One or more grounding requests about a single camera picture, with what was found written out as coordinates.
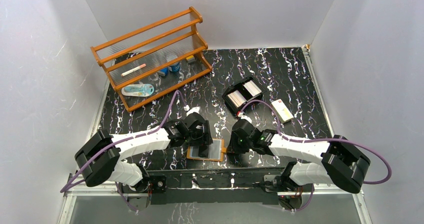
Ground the orange card holder wallet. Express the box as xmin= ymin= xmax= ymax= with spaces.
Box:
xmin=186 ymin=138 xmax=227 ymax=162

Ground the white card stack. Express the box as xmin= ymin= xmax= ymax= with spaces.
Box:
xmin=227 ymin=90 xmax=247 ymax=108
xmin=243 ymin=80 xmax=262 ymax=97

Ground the black card tray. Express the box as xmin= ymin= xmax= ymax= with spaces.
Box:
xmin=221 ymin=75 xmax=266 ymax=116

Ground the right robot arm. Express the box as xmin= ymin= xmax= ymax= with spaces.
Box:
xmin=227 ymin=119 xmax=371 ymax=194

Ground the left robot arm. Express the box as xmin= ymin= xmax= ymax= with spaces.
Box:
xmin=74 ymin=108 xmax=213 ymax=192

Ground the white box with red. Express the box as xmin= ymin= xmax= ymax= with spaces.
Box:
xmin=271 ymin=99 xmax=294 ymax=123

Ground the blue white can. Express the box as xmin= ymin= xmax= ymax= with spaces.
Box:
xmin=167 ymin=56 xmax=181 ymax=73

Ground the small blue block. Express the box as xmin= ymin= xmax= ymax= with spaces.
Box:
xmin=157 ymin=68 xmax=169 ymax=77

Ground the blue packaged item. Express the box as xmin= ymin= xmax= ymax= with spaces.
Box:
xmin=121 ymin=84 xmax=155 ymax=97

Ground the small grey yellow block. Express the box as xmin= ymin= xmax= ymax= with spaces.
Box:
xmin=185 ymin=55 xmax=196 ymax=64

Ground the orange wooden shelf rack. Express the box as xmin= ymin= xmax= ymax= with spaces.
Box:
xmin=90 ymin=6 xmax=212 ymax=112

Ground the white pink pen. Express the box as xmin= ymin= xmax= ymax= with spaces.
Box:
xmin=121 ymin=63 xmax=146 ymax=77

